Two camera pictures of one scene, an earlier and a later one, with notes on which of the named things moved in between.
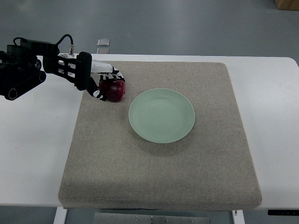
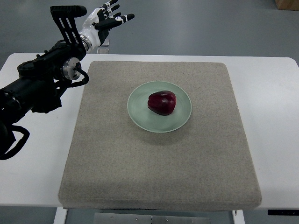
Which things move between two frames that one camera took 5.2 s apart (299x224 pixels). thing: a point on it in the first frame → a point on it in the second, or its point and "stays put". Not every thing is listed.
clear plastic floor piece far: [103, 42] stays put
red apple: [113, 89] → [162, 102]
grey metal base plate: [121, 218] stays put
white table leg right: [238, 216] stays put
